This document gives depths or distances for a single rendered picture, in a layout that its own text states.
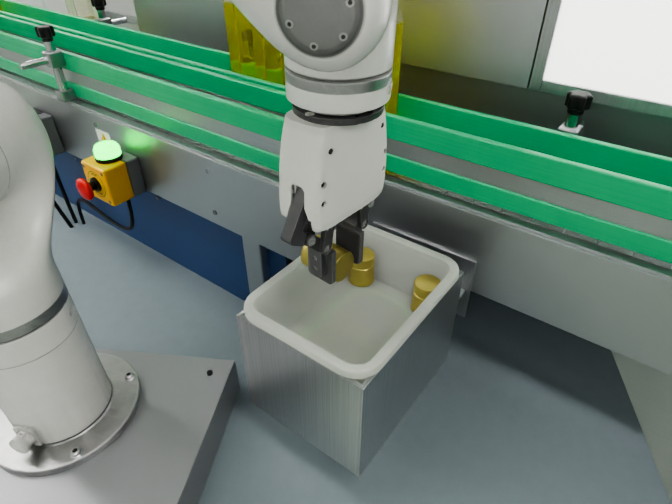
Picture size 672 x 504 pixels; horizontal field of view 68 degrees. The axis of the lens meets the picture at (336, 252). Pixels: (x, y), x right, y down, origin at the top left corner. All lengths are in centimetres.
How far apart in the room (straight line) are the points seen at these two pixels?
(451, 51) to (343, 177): 42
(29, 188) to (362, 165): 36
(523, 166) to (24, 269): 55
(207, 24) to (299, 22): 89
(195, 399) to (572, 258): 51
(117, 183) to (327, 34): 70
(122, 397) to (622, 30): 79
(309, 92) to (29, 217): 36
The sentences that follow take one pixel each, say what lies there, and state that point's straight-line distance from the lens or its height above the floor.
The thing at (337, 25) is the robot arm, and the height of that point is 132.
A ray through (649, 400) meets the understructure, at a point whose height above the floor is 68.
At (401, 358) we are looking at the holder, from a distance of 55.
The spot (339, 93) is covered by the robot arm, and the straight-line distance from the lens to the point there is 38.
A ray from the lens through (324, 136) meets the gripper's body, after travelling 39.
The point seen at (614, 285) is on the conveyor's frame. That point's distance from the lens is 65.
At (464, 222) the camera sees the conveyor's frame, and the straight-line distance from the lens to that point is 67.
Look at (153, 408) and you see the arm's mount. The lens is 75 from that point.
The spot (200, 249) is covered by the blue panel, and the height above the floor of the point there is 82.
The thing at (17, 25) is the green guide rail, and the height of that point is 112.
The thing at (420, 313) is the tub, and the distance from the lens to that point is 55.
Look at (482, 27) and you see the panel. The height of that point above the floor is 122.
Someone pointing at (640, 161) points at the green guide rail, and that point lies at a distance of 68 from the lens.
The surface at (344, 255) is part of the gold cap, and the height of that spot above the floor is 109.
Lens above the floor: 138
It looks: 37 degrees down
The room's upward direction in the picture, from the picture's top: straight up
